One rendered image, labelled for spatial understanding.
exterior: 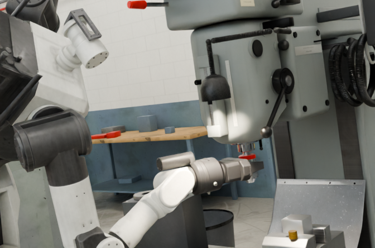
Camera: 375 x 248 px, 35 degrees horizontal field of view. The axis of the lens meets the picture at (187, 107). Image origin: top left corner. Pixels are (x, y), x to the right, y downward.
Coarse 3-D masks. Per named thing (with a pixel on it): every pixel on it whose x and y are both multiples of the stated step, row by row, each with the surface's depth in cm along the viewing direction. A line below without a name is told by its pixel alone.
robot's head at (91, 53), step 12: (72, 24) 138; (84, 24) 140; (72, 36) 138; (84, 36) 138; (72, 48) 140; (84, 48) 136; (96, 48) 136; (72, 60) 140; (84, 60) 137; (96, 60) 138
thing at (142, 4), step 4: (140, 0) 148; (144, 0) 149; (128, 4) 146; (132, 4) 145; (136, 4) 146; (140, 4) 147; (144, 4) 148; (148, 4) 150; (152, 4) 151; (156, 4) 152; (160, 4) 153; (164, 4) 155; (168, 4) 156; (132, 8) 146; (136, 8) 147; (140, 8) 148; (144, 8) 149
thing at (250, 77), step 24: (216, 24) 153; (240, 24) 149; (192, 48) 158; (216, 48) 152; (240, 48) 149; (264, 48) 154; (240, 72) 149; (264, 72) 153; (240, 96) 150; (264, 96) 152; (240, 120) 150; (264, 120) 153
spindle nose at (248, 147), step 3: (243, 144) 159; (246, 144) 159; (249, 144) 159; (252, 144) 159; (237, 147) 161; (240, 147) 159; (243, 147) 159; (246, 147) 159; (249, 147) 159; (252, 147) 159; (240, 150) 160; (243, 150) 159; (246, 150) 159; (249, 150) 159; (252, 150) 159
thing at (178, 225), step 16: (144, 192) 188; (128, 208) 183; (176, 208) 174; (192, 208) 178; (160, 224) 178; (176, 224) 175; (192, 224) 177; (144, 240) 181; (160, 240) 178; (176, 240) 175; (192, 240) 176
